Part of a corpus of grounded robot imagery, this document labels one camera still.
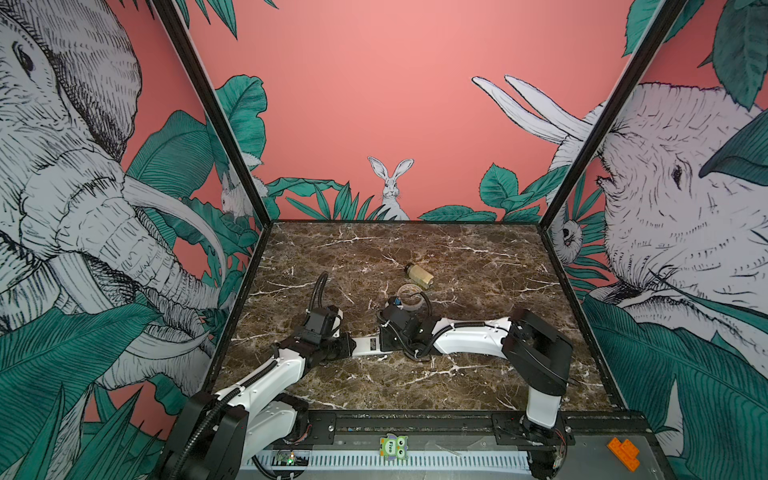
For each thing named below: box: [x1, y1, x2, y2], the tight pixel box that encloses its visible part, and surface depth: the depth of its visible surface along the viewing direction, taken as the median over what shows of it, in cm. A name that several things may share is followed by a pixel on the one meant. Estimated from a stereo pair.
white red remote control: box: [352, 335, 393, 356], surface depth 88 cm
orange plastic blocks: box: [607, 437, 640, 472], surface depth 72 cm
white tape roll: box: [397, 284, 424, 311], surface depth 102 cm
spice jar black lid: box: [404, 262, 434, 290], surface depth 103 cm
